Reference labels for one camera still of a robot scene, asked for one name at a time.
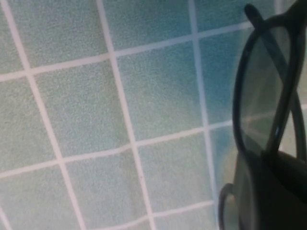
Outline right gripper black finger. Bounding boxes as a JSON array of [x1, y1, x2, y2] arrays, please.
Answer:
[[251, 150, 307, 230]]

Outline black framed glasses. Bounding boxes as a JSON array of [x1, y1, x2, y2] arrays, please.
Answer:
[[217, 0, 307, 230]]

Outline green white checked tablecloth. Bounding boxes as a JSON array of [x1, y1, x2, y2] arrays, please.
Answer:
[[0, 0, 307, 230]]

